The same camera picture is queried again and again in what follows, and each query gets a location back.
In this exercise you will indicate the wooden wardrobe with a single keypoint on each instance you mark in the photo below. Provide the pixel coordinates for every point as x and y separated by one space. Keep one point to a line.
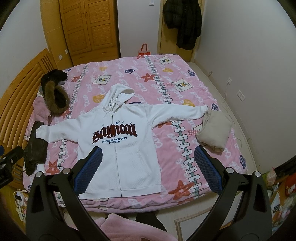
90 30

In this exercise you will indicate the wooden headboard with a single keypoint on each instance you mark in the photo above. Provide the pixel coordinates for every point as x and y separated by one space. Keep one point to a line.
17 101

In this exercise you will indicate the beige folded garment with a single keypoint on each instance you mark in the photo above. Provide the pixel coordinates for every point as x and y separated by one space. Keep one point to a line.
215 131

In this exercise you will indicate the pink patterned bed blanket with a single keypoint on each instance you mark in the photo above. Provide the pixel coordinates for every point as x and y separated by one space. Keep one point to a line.
156 79

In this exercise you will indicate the black hanging coat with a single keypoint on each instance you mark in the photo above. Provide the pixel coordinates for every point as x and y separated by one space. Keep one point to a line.
186 17

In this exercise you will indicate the white zip hoodie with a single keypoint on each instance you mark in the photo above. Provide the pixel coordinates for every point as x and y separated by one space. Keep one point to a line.
123 131

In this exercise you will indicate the red gift bag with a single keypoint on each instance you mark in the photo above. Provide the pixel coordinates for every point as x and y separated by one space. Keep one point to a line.
144 51

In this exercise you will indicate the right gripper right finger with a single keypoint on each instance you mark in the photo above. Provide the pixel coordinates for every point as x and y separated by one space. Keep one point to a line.
241 211

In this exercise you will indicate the black fur-trimmed coat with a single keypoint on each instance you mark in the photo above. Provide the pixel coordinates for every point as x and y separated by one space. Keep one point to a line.
56 97

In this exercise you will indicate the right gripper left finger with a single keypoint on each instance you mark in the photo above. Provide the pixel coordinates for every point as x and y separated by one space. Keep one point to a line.
44 220

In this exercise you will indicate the dark brown garment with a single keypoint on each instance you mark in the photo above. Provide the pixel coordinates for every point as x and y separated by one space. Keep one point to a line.
36 150

